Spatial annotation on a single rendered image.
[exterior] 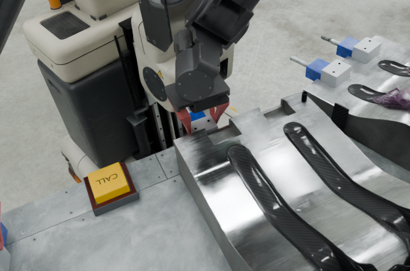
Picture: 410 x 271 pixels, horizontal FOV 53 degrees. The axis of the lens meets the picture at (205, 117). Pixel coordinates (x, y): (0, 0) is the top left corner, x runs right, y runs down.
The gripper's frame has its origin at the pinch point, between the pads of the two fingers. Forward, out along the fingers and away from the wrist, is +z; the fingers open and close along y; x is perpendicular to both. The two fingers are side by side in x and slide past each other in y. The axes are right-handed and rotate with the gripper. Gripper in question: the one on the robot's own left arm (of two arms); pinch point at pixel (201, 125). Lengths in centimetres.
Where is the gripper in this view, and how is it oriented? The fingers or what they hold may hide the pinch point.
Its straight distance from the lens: 78.6
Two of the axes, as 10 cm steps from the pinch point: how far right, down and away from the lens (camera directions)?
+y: 9.2, -3.2, 2.4
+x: -3.9, -6.0, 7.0
